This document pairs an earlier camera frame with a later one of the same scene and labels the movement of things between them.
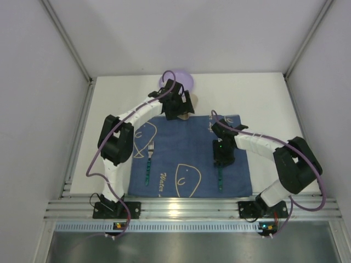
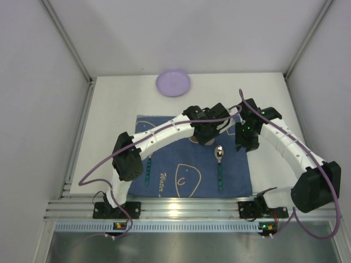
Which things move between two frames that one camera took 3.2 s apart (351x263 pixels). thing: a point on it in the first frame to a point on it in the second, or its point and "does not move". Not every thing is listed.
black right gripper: x=223 y=159 to x=245 y=142
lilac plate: x=179 y=76 does not move
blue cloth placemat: x=170 y=158 does not move
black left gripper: x=180 y=107 to x=205 y=135
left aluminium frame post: x=89 y=92 does not move
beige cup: x=194 y=98 to x=194 y=139
